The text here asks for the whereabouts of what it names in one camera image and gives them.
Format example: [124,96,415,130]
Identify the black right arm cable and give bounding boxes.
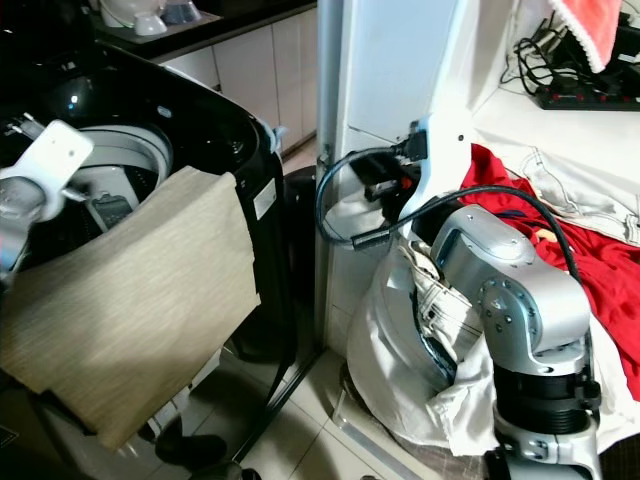
[314,145,583,283]

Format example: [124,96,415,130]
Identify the white cabinet with dark counter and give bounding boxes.
[95,0,337,153]

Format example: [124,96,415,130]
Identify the red garment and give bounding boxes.
[458,143,640,403]

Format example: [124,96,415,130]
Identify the black power strip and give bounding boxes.
[534,85,640,112]

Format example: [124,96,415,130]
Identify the black top-load washing machine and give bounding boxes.
[0,45,323,480]

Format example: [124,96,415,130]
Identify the black tangled power cables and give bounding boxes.
[510,14,609,97]

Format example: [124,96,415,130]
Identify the cream white draped garment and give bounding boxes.
[344,188,513,453]

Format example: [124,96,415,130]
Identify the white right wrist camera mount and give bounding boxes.
[404,113,473,243]

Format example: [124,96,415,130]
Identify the beige woven cloth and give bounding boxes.
[0,165,262,452]

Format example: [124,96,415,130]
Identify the white jeans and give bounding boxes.
[500,145,640,247]

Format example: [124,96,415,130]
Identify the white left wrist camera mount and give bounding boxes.
[10,120,97,203]

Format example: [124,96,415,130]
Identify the tall white panel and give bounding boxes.
[310,0,493,353]

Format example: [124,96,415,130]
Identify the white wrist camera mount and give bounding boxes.
[404,113,473,243]
[10,120,97,203]

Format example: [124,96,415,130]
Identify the small white cup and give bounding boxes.
[134,12,170,40]

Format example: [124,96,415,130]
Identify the white striped trousers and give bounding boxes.
[400,240,489,363]

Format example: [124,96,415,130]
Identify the grey blue bowl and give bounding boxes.
[160,0,204,27]

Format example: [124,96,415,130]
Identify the pink red towel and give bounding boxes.
[548,0,624,74]

